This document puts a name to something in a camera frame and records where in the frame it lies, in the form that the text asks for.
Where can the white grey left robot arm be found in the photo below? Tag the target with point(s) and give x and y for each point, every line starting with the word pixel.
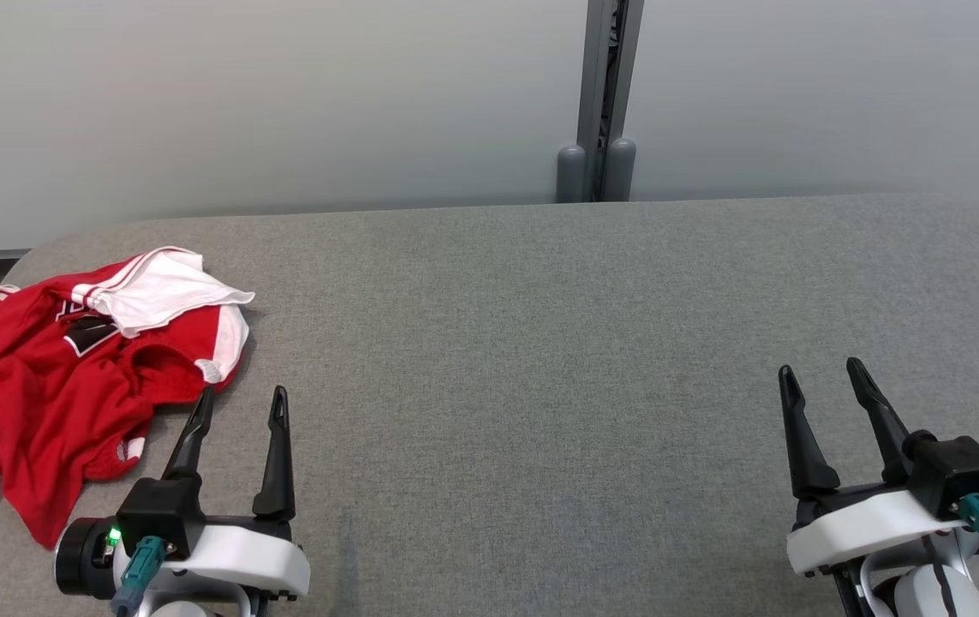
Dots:
pixel 185 610

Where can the grey double-rail partition post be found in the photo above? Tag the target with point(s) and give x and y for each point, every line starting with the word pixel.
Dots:
pixel 600 86

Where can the grey cylinder post foot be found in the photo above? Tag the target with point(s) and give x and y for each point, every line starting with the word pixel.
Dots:
pixel 620 171
pixel 570 176

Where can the red white basketball jersey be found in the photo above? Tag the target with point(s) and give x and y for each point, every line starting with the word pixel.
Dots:
pixel 155 287

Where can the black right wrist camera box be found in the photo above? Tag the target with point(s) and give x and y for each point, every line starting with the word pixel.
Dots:
pixel 956 471

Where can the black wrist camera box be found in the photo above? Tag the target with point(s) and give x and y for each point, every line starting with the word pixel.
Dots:
pixel 956 471
pixel 159 514

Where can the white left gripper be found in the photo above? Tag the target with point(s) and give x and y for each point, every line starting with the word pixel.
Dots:
pixel 241 557

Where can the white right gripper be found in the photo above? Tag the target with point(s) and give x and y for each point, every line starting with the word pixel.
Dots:
pixel 866 527

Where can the red shorts white side stripe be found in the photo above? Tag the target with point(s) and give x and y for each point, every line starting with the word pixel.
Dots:
pixel 168 373

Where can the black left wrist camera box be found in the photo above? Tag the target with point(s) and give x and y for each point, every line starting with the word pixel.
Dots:
pixel 159 514

